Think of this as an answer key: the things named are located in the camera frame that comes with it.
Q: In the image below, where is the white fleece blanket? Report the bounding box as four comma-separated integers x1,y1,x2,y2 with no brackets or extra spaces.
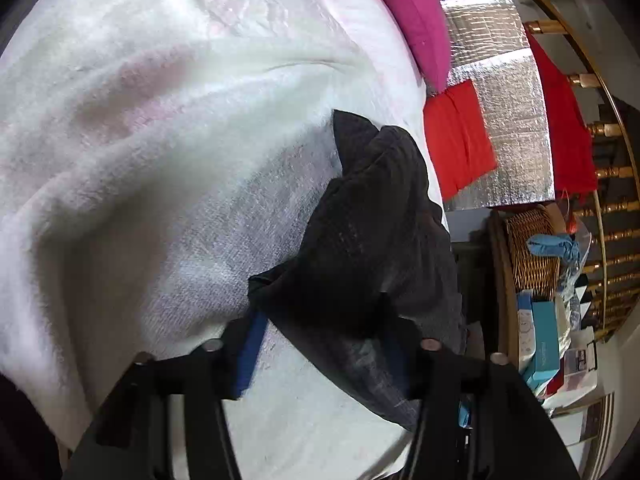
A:
0,0,451,480

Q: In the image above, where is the black puffer jacket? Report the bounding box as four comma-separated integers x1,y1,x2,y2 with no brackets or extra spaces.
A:
247,109,468,433

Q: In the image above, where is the red hanging cloth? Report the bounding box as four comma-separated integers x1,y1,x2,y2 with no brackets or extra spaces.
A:
525,30,598,193

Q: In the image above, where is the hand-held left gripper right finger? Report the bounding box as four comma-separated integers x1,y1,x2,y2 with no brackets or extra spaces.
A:
387,332,583,480

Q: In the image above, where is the wooden spindle headboard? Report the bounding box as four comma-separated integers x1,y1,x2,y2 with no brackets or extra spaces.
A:
495,0,640,331

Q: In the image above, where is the white cardboard box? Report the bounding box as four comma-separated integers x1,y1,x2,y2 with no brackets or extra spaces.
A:
515,292,536,376

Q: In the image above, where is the wooden side table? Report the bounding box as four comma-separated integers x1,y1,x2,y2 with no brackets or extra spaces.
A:
487,207,521,361

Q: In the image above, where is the white paper bag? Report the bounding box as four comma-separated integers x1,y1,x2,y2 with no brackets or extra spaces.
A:
562,327,598,391

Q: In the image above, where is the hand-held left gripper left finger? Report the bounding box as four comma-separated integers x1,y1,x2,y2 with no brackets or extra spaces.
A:
67,310,268,480

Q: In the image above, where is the wicker basket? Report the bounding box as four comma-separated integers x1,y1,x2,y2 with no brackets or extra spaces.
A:
505,205,563,301

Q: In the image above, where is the red pillow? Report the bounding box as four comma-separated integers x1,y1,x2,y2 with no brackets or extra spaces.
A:
422,79,498,200

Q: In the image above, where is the silver foil insulation sheet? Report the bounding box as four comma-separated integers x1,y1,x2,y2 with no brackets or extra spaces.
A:
437,0,556,211

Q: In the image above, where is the pink pillow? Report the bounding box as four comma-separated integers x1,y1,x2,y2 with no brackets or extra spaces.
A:
370,0,451,93

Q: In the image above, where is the light blue cloth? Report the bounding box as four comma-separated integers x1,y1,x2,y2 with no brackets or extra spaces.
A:
527,232,581,266

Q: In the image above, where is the teal cardboard box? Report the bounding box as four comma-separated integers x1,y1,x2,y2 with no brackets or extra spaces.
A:
525,300,561,392

